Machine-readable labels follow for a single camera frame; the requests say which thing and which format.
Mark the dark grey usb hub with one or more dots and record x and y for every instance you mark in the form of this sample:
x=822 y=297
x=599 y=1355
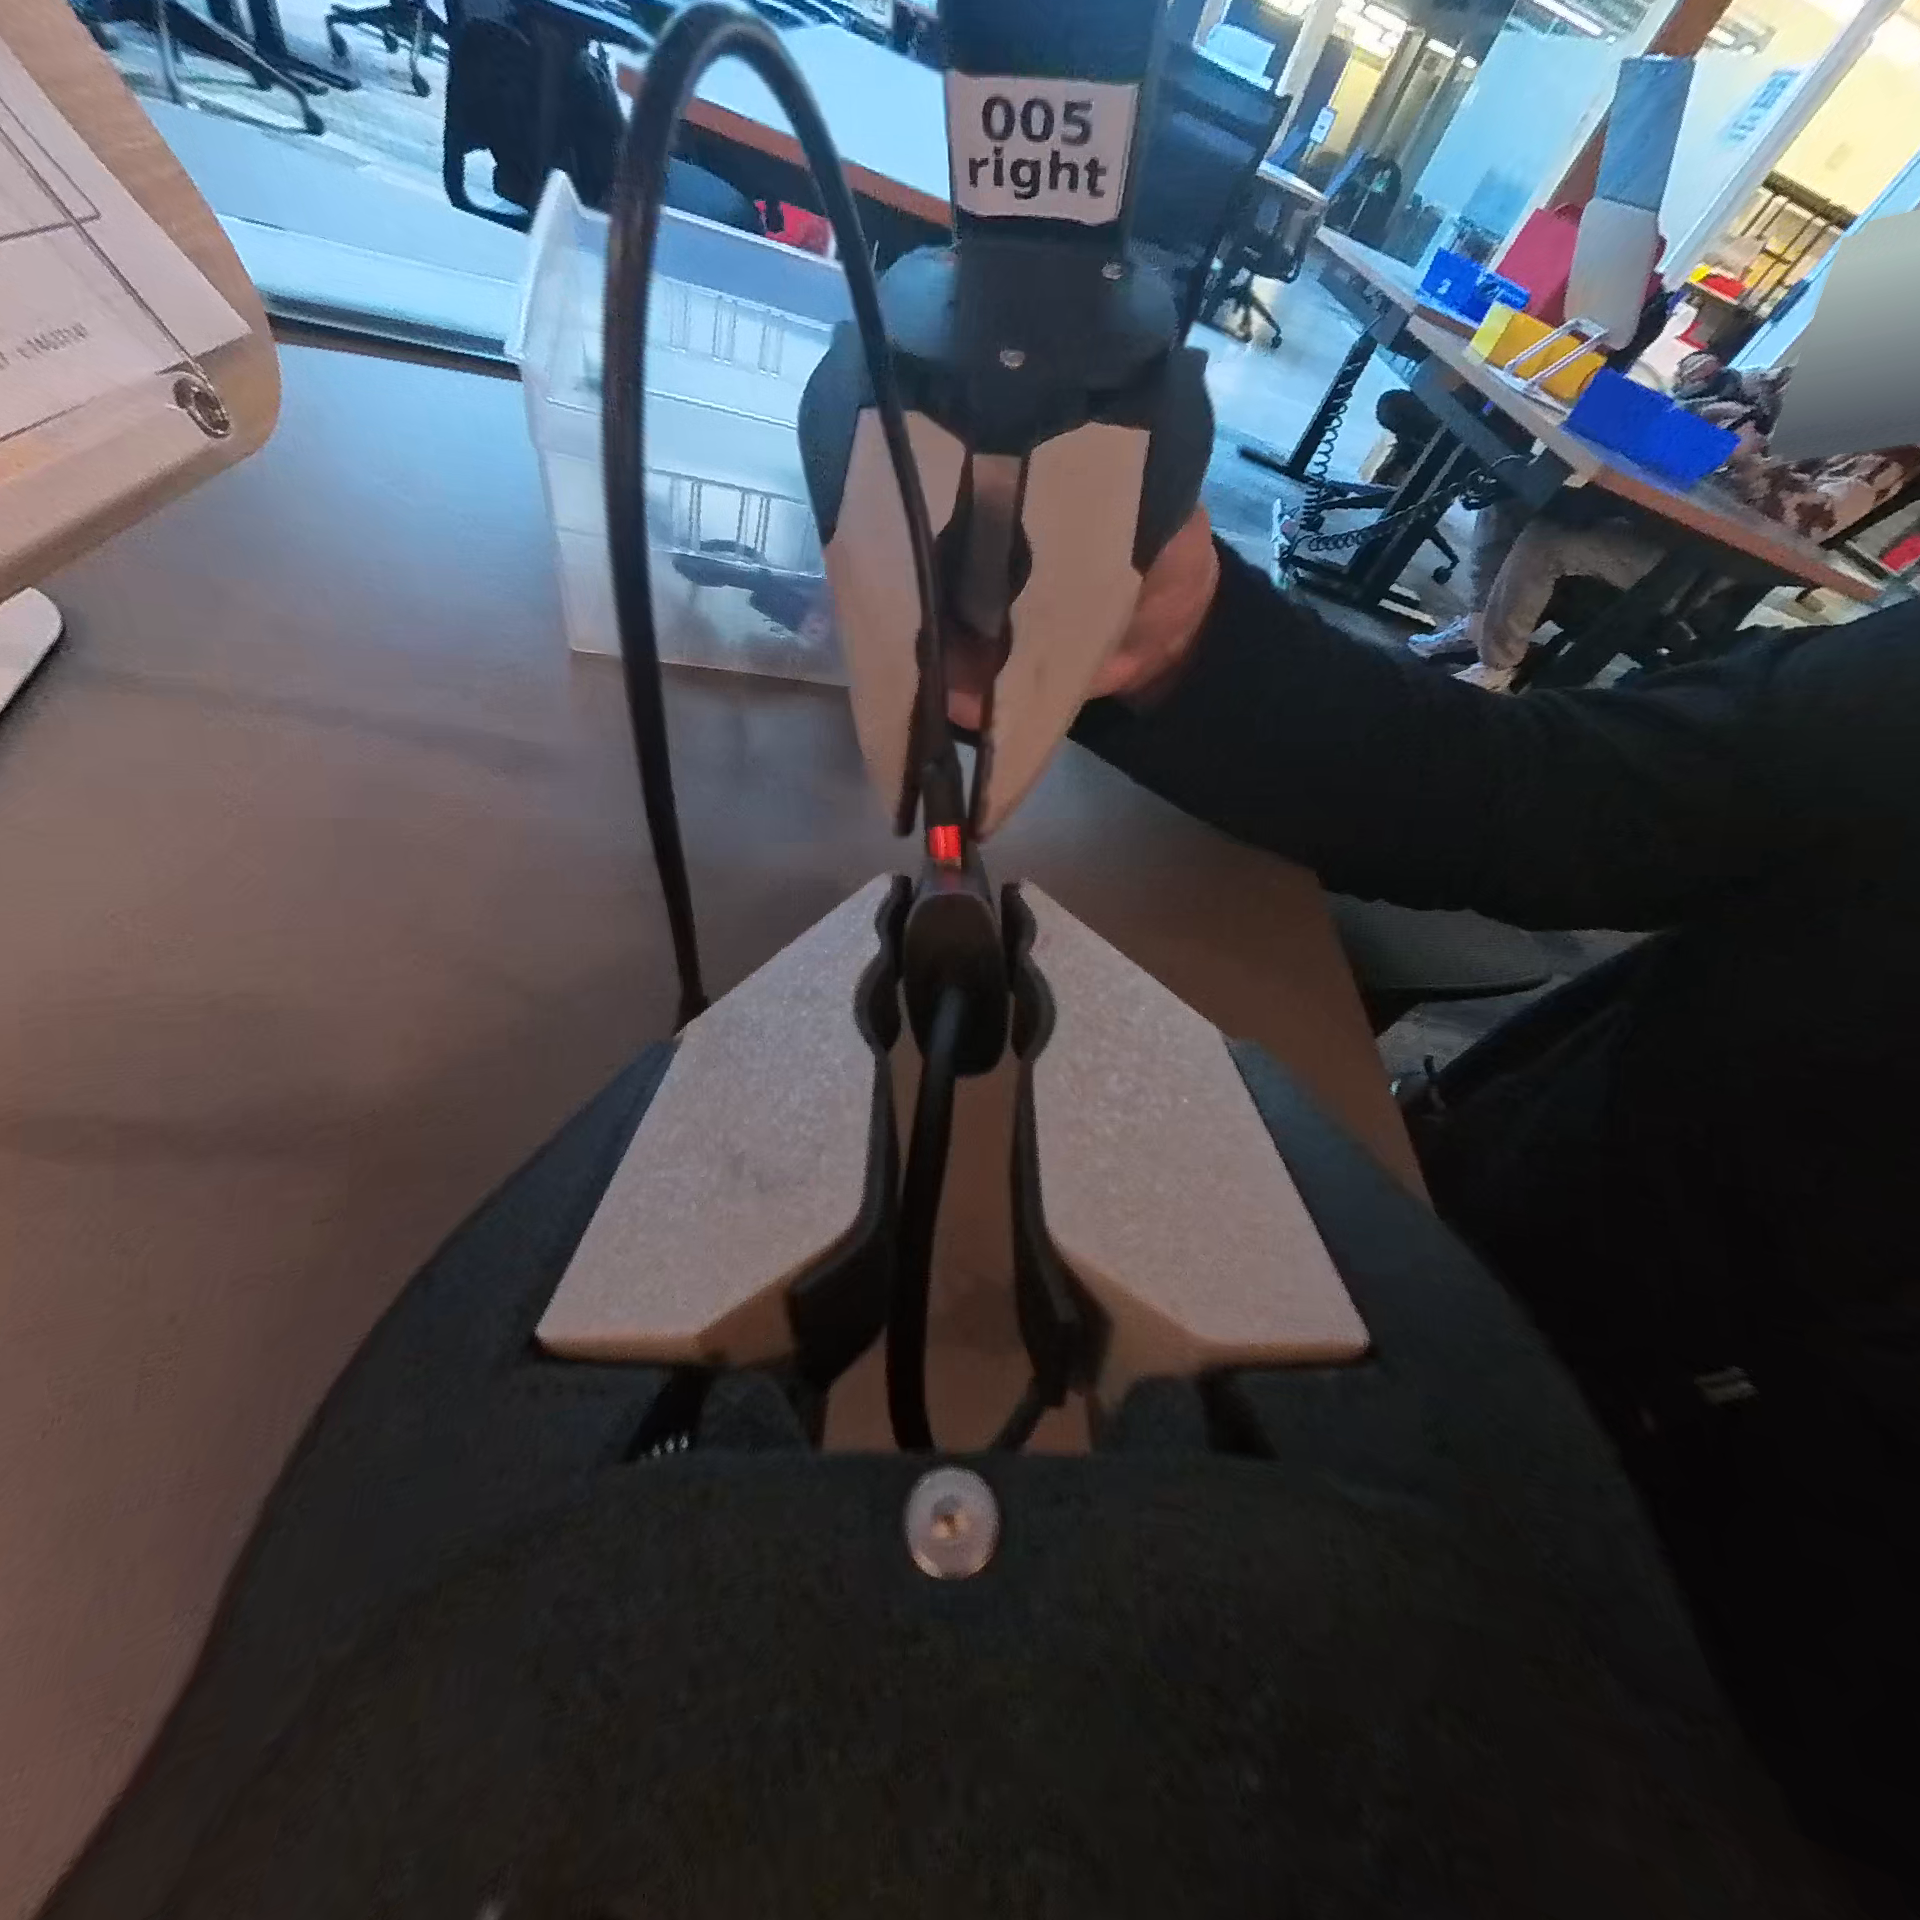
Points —
x=955 y=960

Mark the blue storage bin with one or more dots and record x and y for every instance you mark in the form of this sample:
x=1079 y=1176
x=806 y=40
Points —
x=1651 y=428

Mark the yellow storage bin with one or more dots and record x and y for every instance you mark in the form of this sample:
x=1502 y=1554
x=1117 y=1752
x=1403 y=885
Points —
x=1517 y=339

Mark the person's right forearm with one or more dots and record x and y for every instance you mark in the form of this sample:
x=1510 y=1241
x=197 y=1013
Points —
x=1500 y=749

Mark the printed instruction sheet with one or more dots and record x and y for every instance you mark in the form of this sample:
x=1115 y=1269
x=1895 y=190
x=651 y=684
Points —
x=91 y=269

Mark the black office chair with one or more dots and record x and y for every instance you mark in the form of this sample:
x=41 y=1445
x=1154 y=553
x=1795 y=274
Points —
x=1223 y=165
x=525 y=105

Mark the person's right hand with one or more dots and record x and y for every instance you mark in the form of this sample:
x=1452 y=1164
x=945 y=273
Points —
x=1171 y=614

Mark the white desk orange edge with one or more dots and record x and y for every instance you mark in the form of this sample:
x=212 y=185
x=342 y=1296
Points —
x=841 y=118

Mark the translucent plastic bin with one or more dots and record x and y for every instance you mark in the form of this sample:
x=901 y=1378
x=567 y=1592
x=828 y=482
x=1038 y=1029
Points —
x=705 y=451

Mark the person's legs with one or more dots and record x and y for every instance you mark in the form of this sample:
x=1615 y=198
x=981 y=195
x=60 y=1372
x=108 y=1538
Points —
x=1682 y=1275

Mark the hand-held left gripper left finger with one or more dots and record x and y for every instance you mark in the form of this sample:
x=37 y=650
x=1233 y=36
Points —
x=722 y=1171

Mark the wooden desk black legs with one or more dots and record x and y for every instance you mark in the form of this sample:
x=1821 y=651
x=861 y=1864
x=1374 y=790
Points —
x=1771 y=524

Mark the white stand base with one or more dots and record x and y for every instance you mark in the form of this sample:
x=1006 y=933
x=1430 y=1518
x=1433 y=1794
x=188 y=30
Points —
x=28 y=645

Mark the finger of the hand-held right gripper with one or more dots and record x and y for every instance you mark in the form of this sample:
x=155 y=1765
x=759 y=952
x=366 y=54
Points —
x=885 y=598
x=1079 y=598

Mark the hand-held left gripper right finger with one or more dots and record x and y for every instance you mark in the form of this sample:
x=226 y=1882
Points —
x=1185 y=1171

